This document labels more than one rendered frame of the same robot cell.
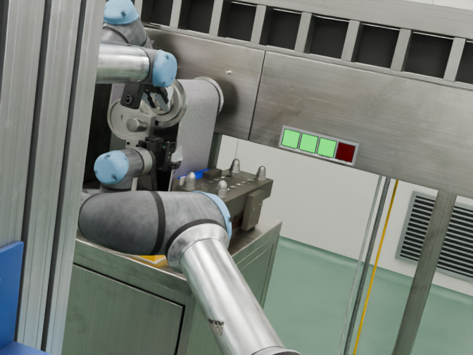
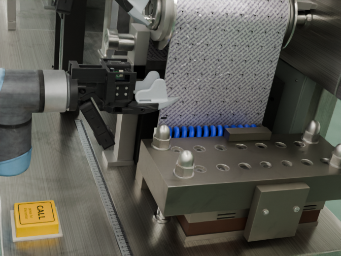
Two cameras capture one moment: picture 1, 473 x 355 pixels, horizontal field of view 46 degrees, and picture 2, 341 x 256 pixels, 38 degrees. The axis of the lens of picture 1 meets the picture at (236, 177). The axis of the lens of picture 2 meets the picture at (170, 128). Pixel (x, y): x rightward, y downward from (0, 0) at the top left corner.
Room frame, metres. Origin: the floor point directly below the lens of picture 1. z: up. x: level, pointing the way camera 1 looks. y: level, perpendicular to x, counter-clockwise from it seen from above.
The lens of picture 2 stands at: (0.99, -0.46, 1.47)
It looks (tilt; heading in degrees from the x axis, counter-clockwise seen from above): 27 degrees down; 46
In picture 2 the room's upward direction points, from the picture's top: 9 degrees clockwise
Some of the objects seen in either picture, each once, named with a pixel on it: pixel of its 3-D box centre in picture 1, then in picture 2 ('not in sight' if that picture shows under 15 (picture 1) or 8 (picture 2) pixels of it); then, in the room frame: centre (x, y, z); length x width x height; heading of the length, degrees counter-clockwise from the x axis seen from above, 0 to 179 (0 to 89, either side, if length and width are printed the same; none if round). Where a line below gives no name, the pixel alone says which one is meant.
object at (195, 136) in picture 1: (193, 148); (218, 90); (1.68, 0.15, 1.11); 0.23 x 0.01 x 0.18; 159
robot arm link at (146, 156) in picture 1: (135, 161); (55, 90); (1.38, 0.26, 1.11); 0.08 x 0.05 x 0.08; 69
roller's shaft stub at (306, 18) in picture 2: not in sight; (291, 18); (1.86, 0.14, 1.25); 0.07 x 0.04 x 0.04; 159
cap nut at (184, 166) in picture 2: (222, 188); (185, 162); (1.50, 0.03, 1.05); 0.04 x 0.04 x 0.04
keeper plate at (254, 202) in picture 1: (253, 209); (276, 212); (1.65, -0.07, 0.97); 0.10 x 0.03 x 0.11; 159
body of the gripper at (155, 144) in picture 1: (153, 156); (101, 87); (1.45, 0.23, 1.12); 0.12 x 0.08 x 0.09; 159
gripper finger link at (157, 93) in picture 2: (177, 154); (158, 93); (1.55, 0.18, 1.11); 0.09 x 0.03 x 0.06; 158
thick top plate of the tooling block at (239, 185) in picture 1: (226, 191); (250, 168); (1.67, 0.02, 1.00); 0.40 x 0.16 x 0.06; 159
